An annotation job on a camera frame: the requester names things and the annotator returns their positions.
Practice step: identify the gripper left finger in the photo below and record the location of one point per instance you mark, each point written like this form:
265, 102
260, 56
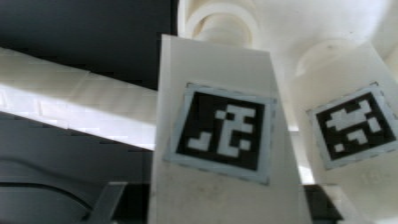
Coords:
121, 205

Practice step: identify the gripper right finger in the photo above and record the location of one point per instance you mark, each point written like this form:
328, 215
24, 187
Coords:
331, 207

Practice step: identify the white stool leg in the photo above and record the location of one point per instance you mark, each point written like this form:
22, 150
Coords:
224, 169
343, 94

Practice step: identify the white round stool seat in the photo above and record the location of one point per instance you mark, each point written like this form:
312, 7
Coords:
283, 26

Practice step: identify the white front fence bar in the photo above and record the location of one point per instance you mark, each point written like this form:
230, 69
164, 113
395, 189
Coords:
77, 100

